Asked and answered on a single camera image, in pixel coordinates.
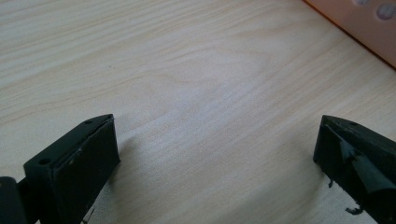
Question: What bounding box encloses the orange box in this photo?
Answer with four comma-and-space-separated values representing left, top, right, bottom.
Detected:
302, 0, 396, 70

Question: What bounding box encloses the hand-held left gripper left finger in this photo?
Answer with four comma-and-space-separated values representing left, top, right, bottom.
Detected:
22, 113, 121, 224

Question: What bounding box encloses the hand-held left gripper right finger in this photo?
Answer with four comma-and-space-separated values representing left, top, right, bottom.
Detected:
313, 114, 396, 224

